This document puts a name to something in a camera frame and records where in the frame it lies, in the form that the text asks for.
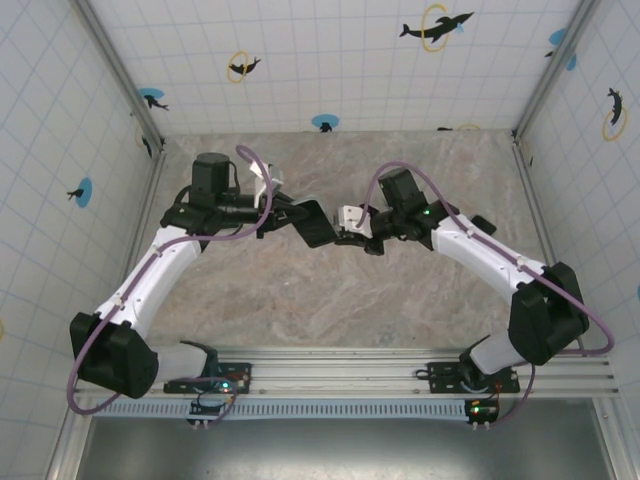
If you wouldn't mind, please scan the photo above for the blue circle seal sticker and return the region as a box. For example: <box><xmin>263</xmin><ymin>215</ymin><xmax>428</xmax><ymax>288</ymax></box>
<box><xmin>310</xmin><ymin>113</ymin><xmax>340</xmax><ymax>134</ymax></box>

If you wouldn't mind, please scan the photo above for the blue circle shark sticker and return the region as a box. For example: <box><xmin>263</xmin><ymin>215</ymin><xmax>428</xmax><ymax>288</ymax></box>
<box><xmin>137</xmin><ymin>87</ymin><xmax>170</xmax><ymax>112</ymax></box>

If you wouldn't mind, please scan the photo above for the small dolphin yellow hoop sticker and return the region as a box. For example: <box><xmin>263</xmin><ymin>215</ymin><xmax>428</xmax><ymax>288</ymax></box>
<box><xmin>227</xmin><ymin>49</ymin><xmax>263</xmax><ymax>84</ymax></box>

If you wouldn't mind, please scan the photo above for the blue circle fish sticker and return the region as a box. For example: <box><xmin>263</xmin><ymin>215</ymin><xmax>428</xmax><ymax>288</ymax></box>
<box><xmin>66</xmin><ymin>177</ymin><xmax>95</xmax><ymax>209</ymax></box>

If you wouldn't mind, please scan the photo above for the black dolphin yellow hoop sticker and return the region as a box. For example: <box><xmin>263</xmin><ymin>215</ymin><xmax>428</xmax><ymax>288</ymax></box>
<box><xmin>398</xmin><ymin>3</ymin><xmax>475</xmax><ymax>54</ymax></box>

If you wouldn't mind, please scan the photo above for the black controller module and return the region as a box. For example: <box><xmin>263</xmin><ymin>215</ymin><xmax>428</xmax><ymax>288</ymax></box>
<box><xmin>187</xmin><ymin>399</ymin><xmax>226</xmax><ymax>431</ymax></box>
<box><xmin>463</xmin><ymin>398</ymin><xmax>501</xmax><ymax>431</ymax></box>

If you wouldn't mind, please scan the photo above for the grey metal panel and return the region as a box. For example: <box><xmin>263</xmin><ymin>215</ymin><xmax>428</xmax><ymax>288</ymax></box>
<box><xmin>74</xmin><ymin>417</ymin><xmax>619</xmax><ymax>480</ymax></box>

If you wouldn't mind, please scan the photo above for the blue blob sticker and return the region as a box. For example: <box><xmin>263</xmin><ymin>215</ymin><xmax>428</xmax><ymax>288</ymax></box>
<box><xmin>543</xmin><ymin>27</ymin><xmax>579</xmax><ymax>72</ymax></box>

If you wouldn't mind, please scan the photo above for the black lizard yellow hoop sticker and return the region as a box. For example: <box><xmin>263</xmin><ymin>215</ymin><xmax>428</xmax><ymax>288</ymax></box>
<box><xmin>601</xmin><ymin>87</ymin><xmax>630</xmax><ymax>143</ymax></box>

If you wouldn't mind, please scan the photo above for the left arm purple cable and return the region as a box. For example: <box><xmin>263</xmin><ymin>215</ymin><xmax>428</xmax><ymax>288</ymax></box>
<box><xmin>67</xmin><ymin>144</ymin><xmax>276</xmax><ymax>426</ymax></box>

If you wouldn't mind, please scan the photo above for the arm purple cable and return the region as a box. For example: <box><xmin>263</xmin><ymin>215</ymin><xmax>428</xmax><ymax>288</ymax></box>
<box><xmin>357</xmin><ymin>160</ymin><xmax>616</xmax><ymax>429</ymax></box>
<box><xmin>67</xmin><ymin>144</ymin><xmax>276</xmax><ymax>426</ymax></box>

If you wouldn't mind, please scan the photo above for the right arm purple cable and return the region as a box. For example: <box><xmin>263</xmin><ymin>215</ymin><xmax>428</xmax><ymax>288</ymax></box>
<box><xmin>357</xmin><ymin>160</ymin><xmax>616</xmax><ymax>429</ymax></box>

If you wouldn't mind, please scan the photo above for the aluminium table edge rail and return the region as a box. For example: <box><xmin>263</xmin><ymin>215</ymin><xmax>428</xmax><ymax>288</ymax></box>
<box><xmin>99</xmin><ymin>144</ymin><xmax>169</xmax><ymax>359</ymax></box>
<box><xmin>512</xmin><ymin>134</ymin><xmax>587</xmax><ymax>357</ymax></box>

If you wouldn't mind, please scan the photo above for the aluminium mounting rail frame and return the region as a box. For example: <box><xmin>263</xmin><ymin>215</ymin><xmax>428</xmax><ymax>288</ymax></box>
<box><xmin>73</xmin><ymin>347</ymin><xmax>624</xmax><ymax>400</ymax></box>

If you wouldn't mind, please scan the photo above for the aluminium corner post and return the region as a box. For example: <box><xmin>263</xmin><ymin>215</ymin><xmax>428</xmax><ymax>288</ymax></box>
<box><xmin>512</xmin><ymin>0</ymin><xmax>601</xmax><ymax>141</ymax></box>
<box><xmin>74</xmin><ymin>0</ymin><xmax>167</xmax><ymax>151</ymax></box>

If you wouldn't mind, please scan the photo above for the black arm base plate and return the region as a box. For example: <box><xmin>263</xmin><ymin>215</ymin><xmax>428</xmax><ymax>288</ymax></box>
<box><xmin>427</xmin><ymin>360</ymin><xmax>521</xmax><ymax>396</ymax></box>
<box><xmin>163</xmin><ymin>361</ymin><xmax>254</xmax><ymax>396</ymax></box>

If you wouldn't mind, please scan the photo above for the white slotted cable duct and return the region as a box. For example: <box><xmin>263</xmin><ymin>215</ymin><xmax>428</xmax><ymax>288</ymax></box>
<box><xmin>92</xmin><ymin>398</ymin><xmax>501</xmax><ymax>420</ymax></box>

